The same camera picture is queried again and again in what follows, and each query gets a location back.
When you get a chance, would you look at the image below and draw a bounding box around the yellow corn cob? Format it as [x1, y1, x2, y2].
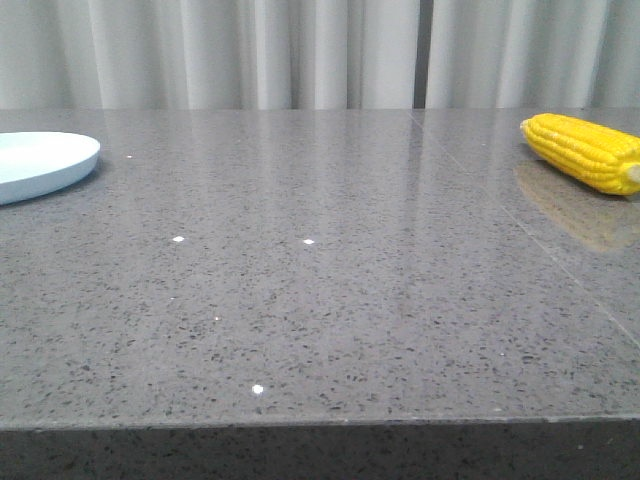
[520, 113, 639, 196]

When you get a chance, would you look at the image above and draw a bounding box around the light blue round plate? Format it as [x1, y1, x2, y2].
[1, 132, 101, 205]

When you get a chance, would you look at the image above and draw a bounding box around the white curtain right panel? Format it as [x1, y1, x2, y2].
[426, 1, 639, 108]

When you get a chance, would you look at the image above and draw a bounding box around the white curtain panel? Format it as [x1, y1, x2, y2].
[1, 1, 421, 110]
[426, 1, 639, 108]

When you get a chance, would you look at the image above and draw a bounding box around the white curtain left panel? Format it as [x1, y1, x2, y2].
[1, 1, 421, 110]

